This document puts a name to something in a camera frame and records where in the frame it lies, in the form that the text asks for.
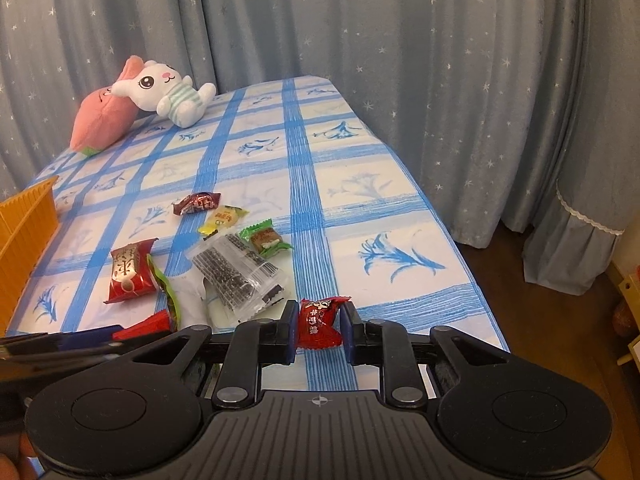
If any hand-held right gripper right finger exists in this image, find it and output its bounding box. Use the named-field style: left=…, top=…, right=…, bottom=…
left=337, top=302, right=512, bottom=408

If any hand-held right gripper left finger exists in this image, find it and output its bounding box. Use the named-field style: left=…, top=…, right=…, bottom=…
left=117, top=300, right=301, bottom=408

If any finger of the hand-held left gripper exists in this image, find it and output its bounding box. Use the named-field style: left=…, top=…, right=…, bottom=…
left=0, top=341, right=132, bottom=376
left=0, top=326, right=123, bottom=348

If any small red candy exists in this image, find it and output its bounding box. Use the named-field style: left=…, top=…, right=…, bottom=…
left=297, top=296, right=353, bottom=350

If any red foil snack packet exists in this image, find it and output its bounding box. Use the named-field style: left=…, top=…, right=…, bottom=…
left=112, top=310, right=173, bottom=341

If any large red snack packet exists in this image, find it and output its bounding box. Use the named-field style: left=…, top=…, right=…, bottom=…
left=103, top=238, right=159, bottom=305

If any clear packet of dark bars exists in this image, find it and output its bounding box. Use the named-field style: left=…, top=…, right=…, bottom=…
left=192, top=232, right=293, bottom=323

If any green candy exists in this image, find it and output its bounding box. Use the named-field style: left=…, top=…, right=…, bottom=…
left=237, top=218, right=294, bottom=258

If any green edged snack packet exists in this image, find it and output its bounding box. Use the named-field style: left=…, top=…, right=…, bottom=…
left=146, top=254, right=183, bottom=332

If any white snack packet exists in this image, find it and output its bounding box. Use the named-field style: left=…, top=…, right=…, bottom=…
left=167, top=272, right=221, bottom=332

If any orange plastic tray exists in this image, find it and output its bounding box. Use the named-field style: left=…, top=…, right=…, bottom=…
left=0, top=176, right=61, bottom=333

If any yellow candy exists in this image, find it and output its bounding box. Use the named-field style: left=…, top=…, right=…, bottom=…
left=197, top=205, right=249, bottom=237

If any brown red candy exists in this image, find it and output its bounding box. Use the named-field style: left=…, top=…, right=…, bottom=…
left=172, top=192, right=222, bottom=217

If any blue checked tablecloth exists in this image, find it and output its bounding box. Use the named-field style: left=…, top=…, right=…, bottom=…
left=5, top=76, right=511, bottom=396

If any pink plush toy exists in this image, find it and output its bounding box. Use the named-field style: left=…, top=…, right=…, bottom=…
left=69, top=56, right=146, bottom=155

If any grey cloth with lace trim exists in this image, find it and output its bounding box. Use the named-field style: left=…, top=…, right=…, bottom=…
left=522, top=180, right=626, bottom=296

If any white bunny plush toy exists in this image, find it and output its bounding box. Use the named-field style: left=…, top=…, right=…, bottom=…
left=111, top=60, right=217, bottom=127

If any light wooden shelf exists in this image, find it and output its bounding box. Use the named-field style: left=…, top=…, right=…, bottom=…
left=612, top=260, right=640, bottom=367

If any grey blue star curtain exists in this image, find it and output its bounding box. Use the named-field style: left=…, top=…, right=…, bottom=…
left=0, top=0, right=640, bottom=271

